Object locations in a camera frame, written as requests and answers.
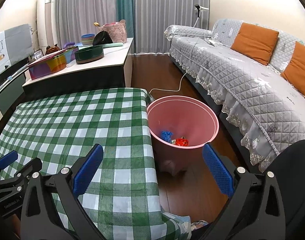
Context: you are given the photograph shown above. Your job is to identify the pink trash bin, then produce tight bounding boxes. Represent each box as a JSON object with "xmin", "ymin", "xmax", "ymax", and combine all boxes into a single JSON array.
[{"xmin": 147, "ymin": 95, "xmax": 219, "ymax": 176}]

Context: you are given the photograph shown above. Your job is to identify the green checked tablecloth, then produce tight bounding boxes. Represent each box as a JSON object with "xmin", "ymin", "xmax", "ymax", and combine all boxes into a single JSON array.
[{"xmin": 0, "ymin": 88, "xmax": 191, "ymax": 239}]

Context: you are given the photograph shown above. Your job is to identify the grey quilted sofa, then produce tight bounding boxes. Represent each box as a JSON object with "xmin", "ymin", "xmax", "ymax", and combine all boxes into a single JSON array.
[{"xmin": 164, "ymin": 19, "xmax": 305, "ymax": 171}]

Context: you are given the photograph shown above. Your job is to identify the colourful storage box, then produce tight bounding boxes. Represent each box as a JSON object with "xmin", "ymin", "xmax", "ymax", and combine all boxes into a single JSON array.
[{"xmin": 28, "ymin": 46, "xmax": 78, "ymax": 80}]

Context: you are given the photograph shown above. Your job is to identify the covered television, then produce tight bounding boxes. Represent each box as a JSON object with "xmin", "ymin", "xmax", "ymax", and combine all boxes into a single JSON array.
[{"xmin": 0, "ymin": 24, "xmax": 34, "ymax": 75}]

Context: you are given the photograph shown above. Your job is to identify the dark green round basin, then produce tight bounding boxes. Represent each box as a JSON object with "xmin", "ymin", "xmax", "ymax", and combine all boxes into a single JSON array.
[{"xmin": 74, "ymin": 45, "xmax": 104, "ymax": 64}]

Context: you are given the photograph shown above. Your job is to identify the orange cushion far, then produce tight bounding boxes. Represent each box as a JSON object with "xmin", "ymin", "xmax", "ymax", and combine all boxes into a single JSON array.
[{"xmin": 281, "ymin": 41, "xmax": 305, "ymax": 96}]

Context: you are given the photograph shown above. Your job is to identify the orange cushion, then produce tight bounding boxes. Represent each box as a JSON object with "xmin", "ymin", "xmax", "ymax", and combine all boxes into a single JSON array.
[
  {"xmin": 231, "ymin": 23, "xmax": 279, "ymax": 66},
  {"xmin": 281, "ymin": 41, "xmax": 305, "ymax": 96}
]

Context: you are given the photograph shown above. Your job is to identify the white coffee table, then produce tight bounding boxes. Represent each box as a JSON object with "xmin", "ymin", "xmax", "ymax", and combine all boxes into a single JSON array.
[{"xmin": 22, "ymin": 38, "xmax": 134, "ymax": 101}]

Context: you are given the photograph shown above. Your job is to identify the stacked coloured bowls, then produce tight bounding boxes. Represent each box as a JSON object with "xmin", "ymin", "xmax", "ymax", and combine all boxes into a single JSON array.
[{"xmin": 81, "ymin": 33, "xmax": 95, "ymax": 46}]

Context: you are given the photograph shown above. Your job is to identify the white standing air conditioner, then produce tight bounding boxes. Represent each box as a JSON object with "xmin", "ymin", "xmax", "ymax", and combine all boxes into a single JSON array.
[{"xmin": 37, "ymin": 0, "xmax": 58, "ymax": 54}]

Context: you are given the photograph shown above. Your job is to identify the black cap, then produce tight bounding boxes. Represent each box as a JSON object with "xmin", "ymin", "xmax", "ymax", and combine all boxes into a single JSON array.
[{"xmin": 92, "ymin": 31, "xmax": 113, "ymax": 46}]

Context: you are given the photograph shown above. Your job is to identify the light green mat roll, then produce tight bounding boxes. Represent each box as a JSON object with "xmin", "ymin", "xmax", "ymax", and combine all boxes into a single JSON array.
[{"xmin": 74, "ymin": 42, "xmax": 124, "ymax": 49}]

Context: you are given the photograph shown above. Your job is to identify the orange cushion near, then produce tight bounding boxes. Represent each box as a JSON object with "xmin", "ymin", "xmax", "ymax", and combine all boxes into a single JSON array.
[{"xmin": 231, "ymin": 23, "xmax": 279, "ymax": 66}]

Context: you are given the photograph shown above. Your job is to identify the power strip on sofa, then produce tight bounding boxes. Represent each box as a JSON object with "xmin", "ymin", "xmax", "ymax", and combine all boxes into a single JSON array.
[{"xmin": 208, "ymin": 39, "xmax": 216, "ymax": 47}]

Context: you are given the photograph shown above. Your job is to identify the pink lace basket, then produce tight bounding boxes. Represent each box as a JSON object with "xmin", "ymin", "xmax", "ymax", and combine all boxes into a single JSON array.
[{"xmin": 98, "ymin": 20, "xmax": 127, "ymax": 43}]

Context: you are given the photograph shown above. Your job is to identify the clip lamp on stand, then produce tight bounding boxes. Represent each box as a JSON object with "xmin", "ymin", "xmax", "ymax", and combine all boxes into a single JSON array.
[{"xmin": 193, "ymin": 4, "xmax": 209, "ymax": 28}]

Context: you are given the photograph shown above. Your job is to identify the teal curtain strip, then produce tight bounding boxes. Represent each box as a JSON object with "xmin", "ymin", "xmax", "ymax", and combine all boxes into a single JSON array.
[{"xmin": 116, "ymin": 0, "xmax": 136, "ymax": 51}]

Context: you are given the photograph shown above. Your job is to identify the grey curtains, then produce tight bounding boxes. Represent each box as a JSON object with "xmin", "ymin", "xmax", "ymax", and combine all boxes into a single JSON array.
[{"xmin": 56, "ymin": 0, "xmax": 210, "ymax": 54}]

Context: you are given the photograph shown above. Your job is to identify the white power cable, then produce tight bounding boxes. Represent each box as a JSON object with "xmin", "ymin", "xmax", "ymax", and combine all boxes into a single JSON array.
[{"xmin": 148, "ymin": 29, "xmax": 217, "ymax": 97}]

